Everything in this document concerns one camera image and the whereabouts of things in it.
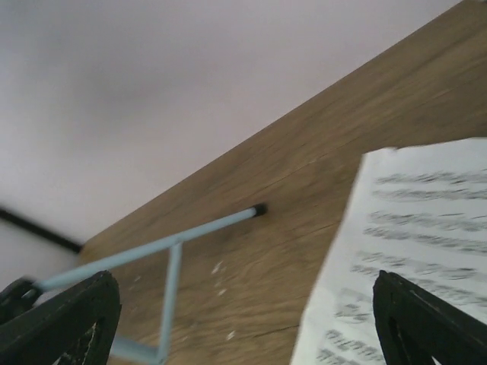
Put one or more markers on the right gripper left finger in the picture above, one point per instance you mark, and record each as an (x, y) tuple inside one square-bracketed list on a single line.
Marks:
[(76, 326)]

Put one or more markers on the black frame corner post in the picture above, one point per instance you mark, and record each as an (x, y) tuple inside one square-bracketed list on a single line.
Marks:
[(33, 228)]

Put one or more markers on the white sheet music page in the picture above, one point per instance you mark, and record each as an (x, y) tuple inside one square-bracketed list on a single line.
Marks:
[(419, 212)]

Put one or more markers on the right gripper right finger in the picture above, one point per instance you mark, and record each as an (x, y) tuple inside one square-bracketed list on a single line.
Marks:
[(416, 327)]

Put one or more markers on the light blue music stand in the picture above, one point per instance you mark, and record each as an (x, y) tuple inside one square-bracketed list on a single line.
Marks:
[(123, 347)]

